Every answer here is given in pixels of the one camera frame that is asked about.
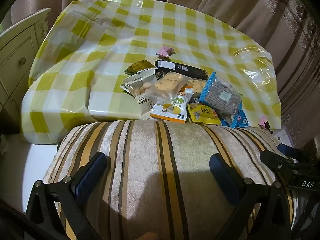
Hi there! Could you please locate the orange white snack packet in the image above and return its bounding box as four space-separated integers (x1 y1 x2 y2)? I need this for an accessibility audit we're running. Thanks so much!
150 86 194 124

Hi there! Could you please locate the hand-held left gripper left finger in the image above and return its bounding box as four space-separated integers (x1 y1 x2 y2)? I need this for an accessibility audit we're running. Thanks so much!
25 151 108 240

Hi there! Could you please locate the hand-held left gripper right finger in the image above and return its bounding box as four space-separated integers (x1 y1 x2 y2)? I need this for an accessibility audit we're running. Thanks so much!
209 153 298 240

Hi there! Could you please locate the black snack packet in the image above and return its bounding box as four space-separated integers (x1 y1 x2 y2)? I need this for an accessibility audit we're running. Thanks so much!
154 70 168 81
154 59 209 80

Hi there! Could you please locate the pink candy wrapper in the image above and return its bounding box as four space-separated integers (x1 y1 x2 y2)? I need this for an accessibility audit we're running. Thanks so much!
156 45 177 57
259 115 273 132

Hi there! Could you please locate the yellow white checked tablecloth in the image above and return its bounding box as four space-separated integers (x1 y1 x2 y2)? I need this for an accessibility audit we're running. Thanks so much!
21 0 282 144

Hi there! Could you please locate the beige curtain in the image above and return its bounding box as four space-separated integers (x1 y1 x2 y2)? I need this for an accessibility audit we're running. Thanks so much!
10 0 320 150

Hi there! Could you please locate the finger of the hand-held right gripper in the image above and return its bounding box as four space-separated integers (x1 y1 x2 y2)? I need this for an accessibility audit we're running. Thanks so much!
277 143 310 164
259 150 298 180

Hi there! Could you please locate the blue snack packet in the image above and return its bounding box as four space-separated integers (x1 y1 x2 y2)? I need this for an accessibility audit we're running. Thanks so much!
221 109 250 128

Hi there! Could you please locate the white nut snack packet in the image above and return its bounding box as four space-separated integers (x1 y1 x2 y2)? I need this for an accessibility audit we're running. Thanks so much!
120 68 159 114

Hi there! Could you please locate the clear cookie packet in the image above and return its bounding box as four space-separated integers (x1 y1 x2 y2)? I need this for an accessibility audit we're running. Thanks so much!
150 71 188 103
186 79 209 98

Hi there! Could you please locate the white carved cabinet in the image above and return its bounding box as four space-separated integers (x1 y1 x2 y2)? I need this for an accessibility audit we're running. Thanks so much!
0 7 52 133

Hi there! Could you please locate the green yellow snack packet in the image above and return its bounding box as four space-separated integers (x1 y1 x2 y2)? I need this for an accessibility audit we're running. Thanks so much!
124 59 158 76

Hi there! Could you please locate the blue-edged clear snack packet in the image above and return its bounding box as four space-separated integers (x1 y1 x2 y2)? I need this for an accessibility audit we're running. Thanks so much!
199 71 243 128

